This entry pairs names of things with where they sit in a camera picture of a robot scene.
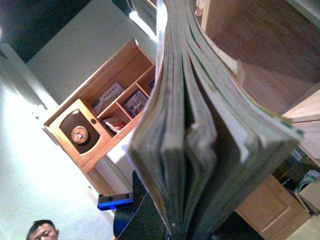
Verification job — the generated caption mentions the white booklet in cubby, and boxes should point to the white booklet in cubby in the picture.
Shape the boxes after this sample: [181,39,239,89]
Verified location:
[92,82,125,114]

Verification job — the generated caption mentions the stack of paperback books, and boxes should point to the stack of paperback books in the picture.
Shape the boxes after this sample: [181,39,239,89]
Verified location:
[128,0,303,240]

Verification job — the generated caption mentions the man's head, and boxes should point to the man's head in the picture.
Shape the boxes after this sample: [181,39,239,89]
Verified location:
[26,219,60,240]

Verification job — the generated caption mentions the blue black clamp bracket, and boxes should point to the blue black clamp bracket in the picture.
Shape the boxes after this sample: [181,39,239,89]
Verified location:
[97,192,134,211]

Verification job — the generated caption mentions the red white book in cubby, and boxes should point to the red white book in cubby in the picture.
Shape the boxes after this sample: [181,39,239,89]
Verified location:
[102,117,126,133]

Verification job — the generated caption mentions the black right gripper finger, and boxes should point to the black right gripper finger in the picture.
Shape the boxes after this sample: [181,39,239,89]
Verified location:
[113,171,168,240]

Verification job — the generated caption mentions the wooden panelled cabinet door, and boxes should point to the wooden panelled cabinet door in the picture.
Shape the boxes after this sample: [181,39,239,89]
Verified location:
[235,175,311,240]

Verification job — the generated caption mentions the wooden wall cubby shelf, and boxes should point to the wooden wall cubby shelf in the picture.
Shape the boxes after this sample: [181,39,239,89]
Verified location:
[42,37,157,175]

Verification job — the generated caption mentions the colourful book in cubby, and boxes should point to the colourful book in cubby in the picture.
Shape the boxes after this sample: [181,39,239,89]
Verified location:
[124,90,148,117]

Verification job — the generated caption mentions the round badge on black panel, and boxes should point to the round badge on black panel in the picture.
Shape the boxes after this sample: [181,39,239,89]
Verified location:
[71,126,89,145]

